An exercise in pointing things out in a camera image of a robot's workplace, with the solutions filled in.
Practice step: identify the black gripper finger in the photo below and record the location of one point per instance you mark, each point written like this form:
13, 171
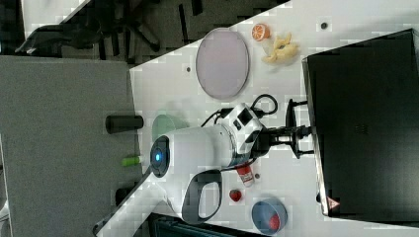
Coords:
290, 114
297, 152

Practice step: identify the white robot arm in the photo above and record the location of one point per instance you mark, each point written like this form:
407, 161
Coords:
183, 161

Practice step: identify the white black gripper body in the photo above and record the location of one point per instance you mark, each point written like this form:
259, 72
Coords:
248, 135

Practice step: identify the green bottle toy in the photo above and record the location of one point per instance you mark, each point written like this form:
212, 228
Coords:
132, 161

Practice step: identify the green cup with handle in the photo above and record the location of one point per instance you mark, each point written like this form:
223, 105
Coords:
166, 123

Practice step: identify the purple round plate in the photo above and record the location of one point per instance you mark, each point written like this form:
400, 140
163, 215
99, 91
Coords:
222, 63

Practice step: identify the red ketchup bottle toy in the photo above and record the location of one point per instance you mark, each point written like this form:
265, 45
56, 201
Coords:
246, 175

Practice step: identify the peeled banana toy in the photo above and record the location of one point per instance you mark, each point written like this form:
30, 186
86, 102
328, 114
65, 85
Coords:
279, 50

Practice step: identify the silver black toaster oven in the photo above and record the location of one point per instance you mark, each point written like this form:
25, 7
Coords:
363, 109

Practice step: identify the black office chair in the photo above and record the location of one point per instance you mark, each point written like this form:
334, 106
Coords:
96, 21

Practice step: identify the red fruit in bowl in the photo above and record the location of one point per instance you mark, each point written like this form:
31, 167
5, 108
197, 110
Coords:
274, 222

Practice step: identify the red strawberry toy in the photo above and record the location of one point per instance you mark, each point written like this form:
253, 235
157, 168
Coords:
235, 195

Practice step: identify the orange slice toy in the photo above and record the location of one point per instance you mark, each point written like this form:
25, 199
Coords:
260, 32

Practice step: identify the black cylinder upper post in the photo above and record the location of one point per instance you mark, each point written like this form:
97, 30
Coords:
117, 124

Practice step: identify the blue bowl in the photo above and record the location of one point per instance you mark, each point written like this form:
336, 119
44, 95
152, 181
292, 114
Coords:
262, 211

